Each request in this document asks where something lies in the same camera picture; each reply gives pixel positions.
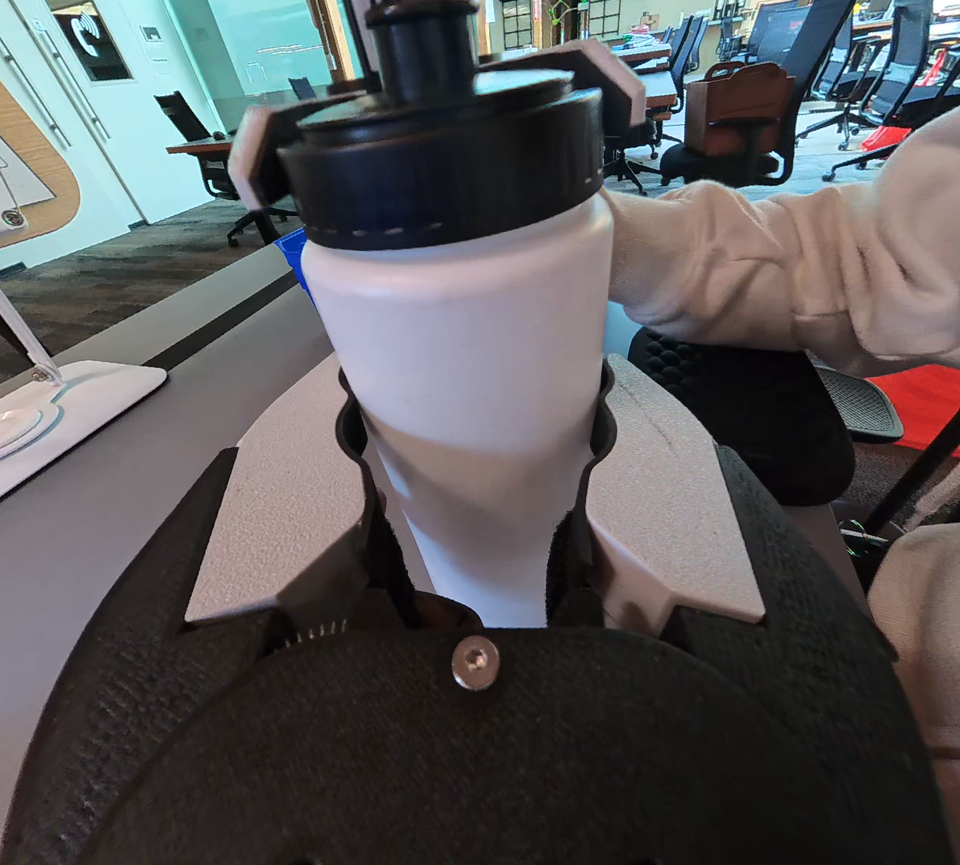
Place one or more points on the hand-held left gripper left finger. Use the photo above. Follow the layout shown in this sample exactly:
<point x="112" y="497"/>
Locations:
<point x="285" y="512"/>

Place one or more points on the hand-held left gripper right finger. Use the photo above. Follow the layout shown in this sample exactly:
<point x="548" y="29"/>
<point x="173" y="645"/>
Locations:
<point x="667" y="512"/>

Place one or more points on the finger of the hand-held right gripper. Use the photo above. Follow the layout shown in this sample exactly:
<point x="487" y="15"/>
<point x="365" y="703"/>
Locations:
<point x="607" y="77"/>
<point x="259" y="152"/>

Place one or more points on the blue plastic bin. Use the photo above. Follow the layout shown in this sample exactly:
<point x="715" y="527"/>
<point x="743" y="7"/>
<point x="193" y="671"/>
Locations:
<point x="289" y="265"/>

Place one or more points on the black bottle lid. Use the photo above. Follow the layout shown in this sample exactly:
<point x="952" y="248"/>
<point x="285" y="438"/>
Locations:
<point x="450" y="160"/>

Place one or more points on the white plastic bottle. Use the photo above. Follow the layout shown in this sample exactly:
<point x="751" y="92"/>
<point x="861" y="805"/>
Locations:
<point x="465" y="355"/>

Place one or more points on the person's right forearm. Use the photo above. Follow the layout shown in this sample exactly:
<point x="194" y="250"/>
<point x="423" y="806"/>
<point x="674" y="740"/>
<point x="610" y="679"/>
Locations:
<point x="787" y="265"/>

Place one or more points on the person's left hand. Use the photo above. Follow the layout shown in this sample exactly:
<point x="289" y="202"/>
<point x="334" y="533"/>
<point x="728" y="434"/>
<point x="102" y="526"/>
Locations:
<point x="442" y="610"/>

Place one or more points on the wood-top office desk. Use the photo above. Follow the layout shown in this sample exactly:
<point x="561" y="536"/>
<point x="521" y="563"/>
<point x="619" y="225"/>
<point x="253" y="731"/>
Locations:
<point x="202" y="145"/>

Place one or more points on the black office chair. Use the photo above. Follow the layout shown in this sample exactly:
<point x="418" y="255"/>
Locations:
<point x="187" y="122"/>

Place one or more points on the black round pad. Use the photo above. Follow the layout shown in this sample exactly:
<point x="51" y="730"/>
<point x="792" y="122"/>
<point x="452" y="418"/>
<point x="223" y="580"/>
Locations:
<point x="750" y="415"/>

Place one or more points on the brown wooden caddy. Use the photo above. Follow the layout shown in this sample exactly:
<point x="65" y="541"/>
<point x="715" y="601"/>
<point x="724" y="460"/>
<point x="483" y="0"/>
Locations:
<point x="739" y="107"/>

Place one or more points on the white door with window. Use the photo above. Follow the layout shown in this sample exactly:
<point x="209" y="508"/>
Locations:
<point x="127" y="122"/>

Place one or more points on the row of black office chairs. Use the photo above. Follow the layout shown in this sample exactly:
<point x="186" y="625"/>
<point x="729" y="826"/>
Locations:
<point x="825" y="55"/>

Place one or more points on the grey mesh office chair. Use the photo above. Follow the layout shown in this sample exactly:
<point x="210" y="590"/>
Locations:
<point x="862" y="404"/>

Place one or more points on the instruction sign stand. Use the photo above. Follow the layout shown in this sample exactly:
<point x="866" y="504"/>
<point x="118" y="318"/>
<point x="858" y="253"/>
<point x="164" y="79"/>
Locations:
<point x="90" y="400"/>

